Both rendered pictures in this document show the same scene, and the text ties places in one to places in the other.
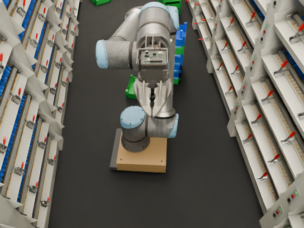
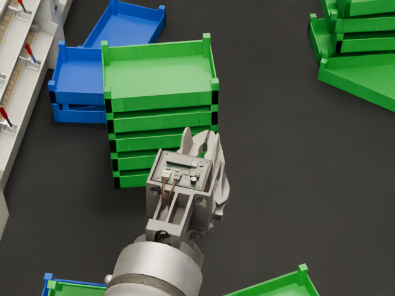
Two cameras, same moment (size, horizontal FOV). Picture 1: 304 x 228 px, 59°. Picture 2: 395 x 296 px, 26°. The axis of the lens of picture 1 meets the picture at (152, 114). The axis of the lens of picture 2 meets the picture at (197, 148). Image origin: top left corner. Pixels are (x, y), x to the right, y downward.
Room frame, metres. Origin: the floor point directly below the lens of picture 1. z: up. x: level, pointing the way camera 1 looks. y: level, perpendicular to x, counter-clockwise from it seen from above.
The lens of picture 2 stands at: (1.06, 0.15, 1.95)
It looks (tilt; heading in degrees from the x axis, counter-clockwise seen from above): 49 degrees down; 193
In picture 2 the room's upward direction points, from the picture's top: straight up
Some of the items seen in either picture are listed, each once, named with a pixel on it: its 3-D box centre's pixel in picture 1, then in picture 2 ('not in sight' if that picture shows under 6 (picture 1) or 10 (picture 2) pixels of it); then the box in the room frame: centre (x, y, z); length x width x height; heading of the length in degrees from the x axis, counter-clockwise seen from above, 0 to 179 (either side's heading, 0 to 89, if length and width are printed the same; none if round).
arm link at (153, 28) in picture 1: (154, 43); (153, 280); (0.60, -0.01, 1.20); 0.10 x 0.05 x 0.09; 89
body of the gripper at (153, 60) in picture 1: (153, 62); (177, 215); (0.52, 0.00, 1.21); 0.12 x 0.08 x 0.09; 179
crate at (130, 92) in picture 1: (145, 87); not in sight; (1.62, 0.05, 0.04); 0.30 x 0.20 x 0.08; 80
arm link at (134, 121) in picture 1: (135, 123); not in sight; (1.01, 0.10, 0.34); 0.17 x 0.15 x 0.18; 85
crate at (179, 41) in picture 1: (166, 32); not in sight; (1.82, -0.11, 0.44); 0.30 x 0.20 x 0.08; 82
